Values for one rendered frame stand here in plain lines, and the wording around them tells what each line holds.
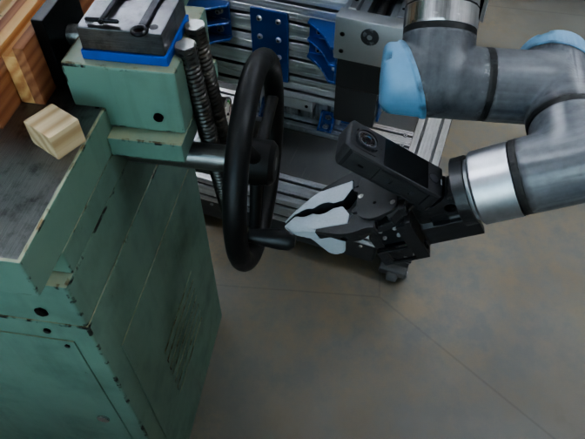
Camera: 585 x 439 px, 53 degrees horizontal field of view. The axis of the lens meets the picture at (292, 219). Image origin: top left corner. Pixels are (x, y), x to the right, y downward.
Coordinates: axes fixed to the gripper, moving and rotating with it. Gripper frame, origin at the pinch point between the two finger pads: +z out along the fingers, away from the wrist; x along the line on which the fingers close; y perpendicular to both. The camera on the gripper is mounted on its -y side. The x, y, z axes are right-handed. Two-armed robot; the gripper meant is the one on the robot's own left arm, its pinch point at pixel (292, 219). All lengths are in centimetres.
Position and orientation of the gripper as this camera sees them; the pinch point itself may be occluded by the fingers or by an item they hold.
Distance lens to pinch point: 66.9
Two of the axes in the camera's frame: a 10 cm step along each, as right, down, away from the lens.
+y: 4.9, 6.1, 6.2
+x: 1.5, -7.6, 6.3
